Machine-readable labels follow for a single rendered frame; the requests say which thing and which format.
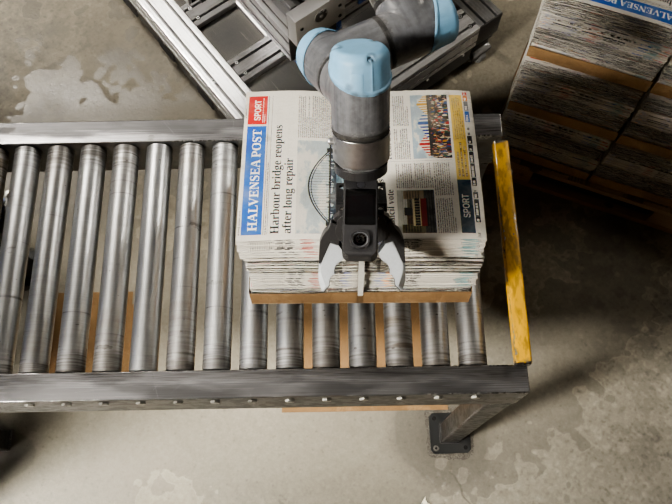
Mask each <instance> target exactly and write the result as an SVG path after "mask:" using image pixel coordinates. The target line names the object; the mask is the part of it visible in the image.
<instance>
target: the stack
mask: <svg viewBox="0 0 672 504"><path fill-rule="evenodd" d="M543 4H544V5H543ZM542 7H543V8H542ZM531 34H532V35H530V39H529V42H528V45H527V47H526V48H525V50H524V52H523V54H522V56H521V59H522V60H521V59H520V62H519V65H518V67H517V70H516V72H515V75H514V78H513V83H512V86H511V89H510V91H509V94H510V95H509V94H508V97H509V98H508V97H507V100H508V101H507V100H506V102H505V105H506V106H505V105H504V107H503V110H504V111H503V110H502V113H503V114H502V113H501V116H502V117H501V124H502V134H503V135H502V138H501V140H507V141H508V143H509V147H510V148H513V149H516V150H519V151H522V152H525V153H528V154H532V155H535V156H538V157H541V158H544V159H547V160H550V161H553V162H555V163H558V164H561V165H564V166H567V167H570V168H573V169H576V170H579V171H582V172H585V173H588V174H589V173H590V171H593V169H594V171H593V174H592V175H594V176H597V177H601V178H604V179H607V180H611V181H614V182H617V183H621V184H624V185H627V186H630V187H633V188H637V189H640V190H643V191H646V192H649V193H652V194H655V195H658V196H661V197H665V198H668V199H671V200H672V160H671V159H668V158H664V157H661V156H658V155H655V154H651V153H648V152H645V151H642V150H638V149H635V148H632V147H629V146H626V145H622V144H619V143H616V139H617V137H616V138H615V140H614V141H612V140H609V139H606V138H603V137H599V136H596V135H593V134H589V133H586V132H583V131H579V130H576V129H573V128H569V127H566V126H563V125H559V124H556V123H553V122H549V121H546V120H543V119H540V118H536V117H533V116H530V115H526V114H523V113H520V112H516V111H513V110H510V109H507V107H508V105H509V102H510V101H513V102H517V103H520V104H524V105H527V106H531V107H534V108H538V109H541V110H545V111H548V112H552V113H555V114H559V115H562V116H565V117H569V118H572V119H575V120H579V121H582V122H585V123H589V124H592V125H595V126H598V127H602V128H605V129H608V130H611V131H614V132H618V131H619V130H620V129H621V127H622V130H621V134H620V135H619V137H620V136H621V135H623V136H626V137H630V138H633V139H637V140H640V141H643V142H647V143H650V144H654V145H657V146H660V147H664V148H667V149H670V150H672V99H669V98H666V97H663V96H659V95H656V94H653V93H649V92H650V88H651V86H650V87H649V89H648V90H647V92H644V91H641V90H638V89H634V88H631V87H628V86H624V85H621V84H618V83H615V82H611V81H608V80H605V79H601V78H598V77H595V76H591V75H588V74H585V73H582V72H578V71H575V70H572V69H568V68H565V67H562V66H558V65H555V64H552V63H549V62H545V61H542V60H539V59H535V58H532V57H529V56H526V54H527V52H528V48H529V45H530V46H534V47H537V48H541V49H544V50H548V51H551V52H555V53H558V54H561V55H565V56H568V57H572V58H575V59H579V60H582V61H586V62H589V63H593V64H596V65H599V66H603V67H606V68H609V69H612V70H616V71H619V72H622V73H625V74H629V75H632V76H635V77H638V78H641V79H645V80H648V81H652V80H653V79H654V77H656V74H657V73H658V72H659V74H658V78H657V81H656V83H660V84H664V85H667V86H671V87H672V0H542V2H541V5H540V8H539V11H538V15H537V18H536V21H535V24H534V27H533V30H532V33H531ZM520 67H521V68H520ZM519 70H520V71H519ZM518 73H519V74H518ZM517 76H518V77H517ZM656 83H655V84H656ZM504 108H505V109H504ZM619 137H618V138H619ZM617 140H618V139H617ZM510 162H511V170H513V174H512V180H513V182H514V183H518V184H521V185H524V186H527V187H530V188H533V189H536V190H539V191H542V192H545V193H548V194H551V195H554V196H557V197H560V198H563V199H566V200H570V201H573V202H576V203H579V204H582V205H585V206H588V207H591V208H594V209H597V210H600V211H603V212H606V213H609V214H612V215H615V216H618V217H622V218H625V219H628V220H631V221H634V222H637V223H640V224H643V225H646V226H649V227H652V228H655V229H658V230H661V231H664V232H667V233H670V234H672V207H669V206H665V205H662V204H659V203H656V202H653V201H649V200H646V199H643V198H640V197H637V196H633V195H630V194H627V193H624V192H621V191H617V190H614V189H611V188H608V187H604V186H601V185H598V184H595V183H592V182H588V179H589V178H587V179H586V180H584V179H581V178H578V177H575V176H572V175H568V174H565V173H562V172H559V171H556V170H553V169H550V168H547V167H544V166H541V165H538V164H535V163H532V162H529V161H526V160H523V159H520V158H517V157H514V156H511V155H510ZM533 173H536V174H539V175H542V176H545V177H549V178H552V179H555V180H558V181H561V182H564V183H567V184H570V185H573V186H576V187H579V188H582V189H586V190H589V191H592V192H595V193H598V194H601V195H604V196H607V197H610V198H613V199H616V200H620V201H623V202H626V203H629V204H632V205H635V206H638V207H641V208H644V209H647V210H650V212H649V213H648V214H646V213H643V212H639V211H636V210H633V209H630V208H627V207H624V206H621V205H618V204H615V203H612V202H609V201H606V200H603V199H599V198H596V197H593V196H590V195H587V194H584V193H581V192H578V191H575V190H572V189H569V188H566V187H563V186H559V185H556V184H553V183H550V182H547V181H544V180H541V179H538V178H535V177H532V175H533Z"/></svg>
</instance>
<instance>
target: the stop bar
mask: <svg viewBox="0 0 672 504"><path fill-rule="evenodd" d="M492 153H493V163H494V173H495V183H496V193H497V203H498V213H499V223H500V233H501V243H502V253H503V263H504V273H505V283H506V293H507V303H508V313H509V323H510V333H511V343H512V353H513V363H514V365H515V366H530V365H531V364H532V354H531V345H530V336H529V328H530V325H529V323H528V318H527V309H526V299H525V290H524V281H523V272H522V263H521V254H520V244H519V235H518V226H517V217H516V208H515V198H514V189H513V180H512V174H513V170H511V162H510V153H509V143H508V141H507V140H495V141H493V143H492Z"/></svg>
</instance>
